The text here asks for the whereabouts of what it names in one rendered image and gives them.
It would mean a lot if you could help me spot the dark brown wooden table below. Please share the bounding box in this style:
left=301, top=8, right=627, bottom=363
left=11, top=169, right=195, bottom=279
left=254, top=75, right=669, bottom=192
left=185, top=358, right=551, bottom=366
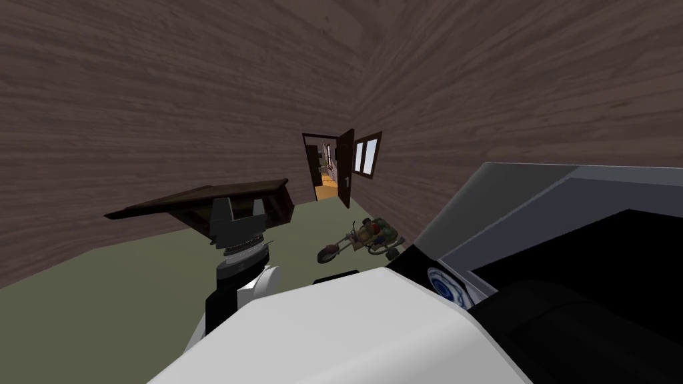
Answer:
left=103, top=178, right=296, bottom=242

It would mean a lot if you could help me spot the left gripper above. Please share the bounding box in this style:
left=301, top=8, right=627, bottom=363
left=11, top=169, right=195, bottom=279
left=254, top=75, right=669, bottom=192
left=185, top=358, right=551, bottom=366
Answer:
left=209, top=197, right=268, bottom=249

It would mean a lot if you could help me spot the grey and black box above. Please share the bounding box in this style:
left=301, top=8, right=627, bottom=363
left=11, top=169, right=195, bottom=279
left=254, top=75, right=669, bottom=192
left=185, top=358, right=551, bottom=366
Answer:
left=413, top=162, right=683, bottom=301

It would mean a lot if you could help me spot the dark brown door leaf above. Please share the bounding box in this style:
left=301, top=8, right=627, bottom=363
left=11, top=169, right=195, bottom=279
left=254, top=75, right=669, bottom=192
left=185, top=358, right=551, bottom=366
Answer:
left=336, top=127, right=356, bottom=209

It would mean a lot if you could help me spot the dark framed window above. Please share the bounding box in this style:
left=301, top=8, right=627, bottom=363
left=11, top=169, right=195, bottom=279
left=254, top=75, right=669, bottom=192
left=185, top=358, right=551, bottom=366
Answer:
left=352, top=131, right=384, bottom=180

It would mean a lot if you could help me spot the small motorcycle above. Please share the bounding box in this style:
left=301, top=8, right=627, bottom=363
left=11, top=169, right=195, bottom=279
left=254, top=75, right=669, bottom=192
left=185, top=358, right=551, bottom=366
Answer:
left=317, top=215, right=406, bottom=265

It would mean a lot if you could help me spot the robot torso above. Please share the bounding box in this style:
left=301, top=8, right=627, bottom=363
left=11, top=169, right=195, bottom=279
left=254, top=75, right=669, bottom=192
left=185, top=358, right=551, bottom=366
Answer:
left=146, top=266, right=530, bottom=384

